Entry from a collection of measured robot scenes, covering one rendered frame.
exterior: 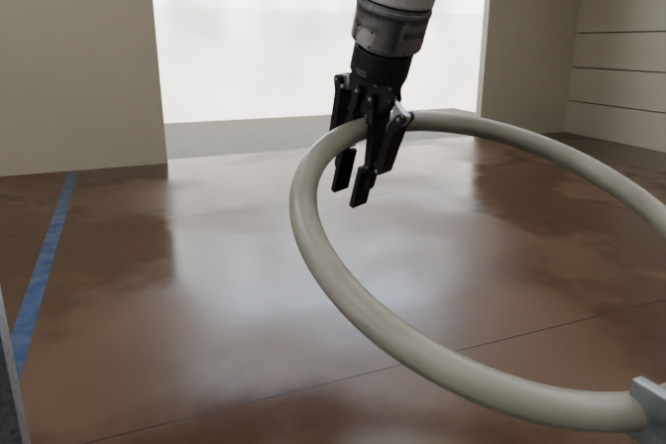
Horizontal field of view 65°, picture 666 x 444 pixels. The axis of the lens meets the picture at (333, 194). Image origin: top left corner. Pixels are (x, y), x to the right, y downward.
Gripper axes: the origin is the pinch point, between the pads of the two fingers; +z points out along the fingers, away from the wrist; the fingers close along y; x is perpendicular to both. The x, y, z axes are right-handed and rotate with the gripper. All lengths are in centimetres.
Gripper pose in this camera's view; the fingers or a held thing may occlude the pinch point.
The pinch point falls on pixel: (352, 178)
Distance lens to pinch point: 77.0
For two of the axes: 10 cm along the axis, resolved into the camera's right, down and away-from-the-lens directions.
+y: 6.4, 5.4, -5.5
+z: -1.7, 7.9, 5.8
